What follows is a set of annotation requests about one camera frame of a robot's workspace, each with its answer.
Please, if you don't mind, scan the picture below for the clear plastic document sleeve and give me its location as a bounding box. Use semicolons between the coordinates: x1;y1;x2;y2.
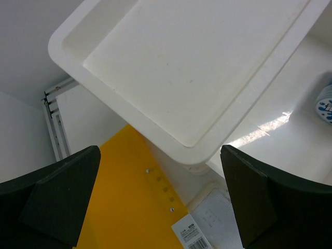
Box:
171;183;242;249

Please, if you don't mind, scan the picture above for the blue cleaning gel jar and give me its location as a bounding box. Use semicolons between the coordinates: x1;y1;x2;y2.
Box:
315;84;332;125

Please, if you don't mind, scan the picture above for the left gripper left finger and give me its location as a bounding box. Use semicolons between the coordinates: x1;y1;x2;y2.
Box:
1;145;101;248

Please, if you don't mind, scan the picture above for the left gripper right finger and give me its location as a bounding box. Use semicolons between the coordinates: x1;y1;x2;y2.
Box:
220;145;331;248

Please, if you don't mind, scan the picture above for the white drawer cabinet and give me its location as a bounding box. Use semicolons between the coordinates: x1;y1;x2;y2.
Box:
47;0;330;208

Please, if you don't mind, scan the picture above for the yellow plastic folder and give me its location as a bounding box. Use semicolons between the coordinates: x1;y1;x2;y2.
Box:
77;126;188;248

